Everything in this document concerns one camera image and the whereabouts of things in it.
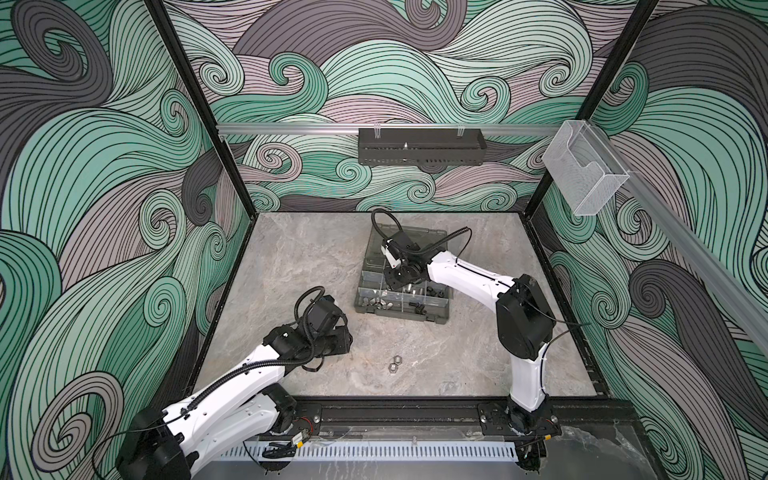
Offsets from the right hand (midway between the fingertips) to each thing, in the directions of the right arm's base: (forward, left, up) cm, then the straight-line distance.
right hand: (392, 277), depth 91 cm
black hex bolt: (-7, -9, -8) cm, 13 cm away
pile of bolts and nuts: (-24, 0, -8) cm, 26 cm away
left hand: (-19, +12, 0) cm, 22 cm away
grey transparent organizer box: (-5, -9, -7) cm, 12 cm away
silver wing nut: (-6, +3, -7) cm, 10 cm away
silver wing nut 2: (-5, +8, -6) cm, 11 cm away
